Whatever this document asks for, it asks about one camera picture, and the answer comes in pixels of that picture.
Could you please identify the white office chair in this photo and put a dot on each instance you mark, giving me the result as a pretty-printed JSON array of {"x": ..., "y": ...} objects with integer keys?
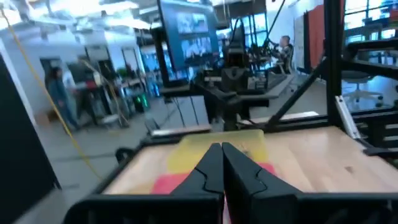
[{"x": 360, "y": 87}]

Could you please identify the black curtain partition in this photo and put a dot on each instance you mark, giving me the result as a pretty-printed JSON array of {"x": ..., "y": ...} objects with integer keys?
[{"x": 18, "y": 149}]

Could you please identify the green lit device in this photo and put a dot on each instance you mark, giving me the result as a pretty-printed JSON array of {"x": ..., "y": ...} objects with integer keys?
[{"x": 141, "y": 102}]

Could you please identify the dark office desk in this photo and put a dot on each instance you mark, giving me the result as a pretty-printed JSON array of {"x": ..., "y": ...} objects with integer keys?
[{"x": 273, "y": 88}]

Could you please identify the yellow plastic bin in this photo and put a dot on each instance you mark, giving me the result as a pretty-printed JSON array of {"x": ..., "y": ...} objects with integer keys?
[{"x": 199, "y": 149}]

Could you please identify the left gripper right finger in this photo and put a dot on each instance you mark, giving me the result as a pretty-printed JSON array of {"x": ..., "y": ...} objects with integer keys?
[{"x": 248, "y": 189}]

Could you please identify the black metal rig frame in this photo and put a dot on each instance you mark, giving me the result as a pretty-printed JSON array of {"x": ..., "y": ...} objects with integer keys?
[{"x": 334, "y": 62}]

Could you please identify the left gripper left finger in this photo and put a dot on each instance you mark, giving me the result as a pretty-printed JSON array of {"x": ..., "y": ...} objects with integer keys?
[{"x": 208, "y": 177}]

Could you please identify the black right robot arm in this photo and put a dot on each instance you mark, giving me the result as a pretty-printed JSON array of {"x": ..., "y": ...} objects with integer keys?
[{"x": 237, "y": 46}]

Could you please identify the pink plastic bin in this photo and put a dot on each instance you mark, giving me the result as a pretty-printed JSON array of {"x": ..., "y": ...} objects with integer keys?
[{"x": 168, "y": 183}]

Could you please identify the person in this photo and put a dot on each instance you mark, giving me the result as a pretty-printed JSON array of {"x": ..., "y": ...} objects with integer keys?
[
  {"x": 60, "y": 96},
  {"x": 284, "y": 53}
]

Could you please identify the large black monitor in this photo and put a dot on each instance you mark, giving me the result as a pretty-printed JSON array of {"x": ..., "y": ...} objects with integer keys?
[{"x": 189, "y": 37}]

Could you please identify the orange wall panel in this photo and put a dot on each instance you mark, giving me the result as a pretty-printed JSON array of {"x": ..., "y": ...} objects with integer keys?
[{"x": 316, "y": 34}]

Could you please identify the silver metal bracket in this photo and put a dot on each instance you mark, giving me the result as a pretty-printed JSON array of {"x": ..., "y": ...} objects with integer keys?
[{"x": 346, "y": 118}]

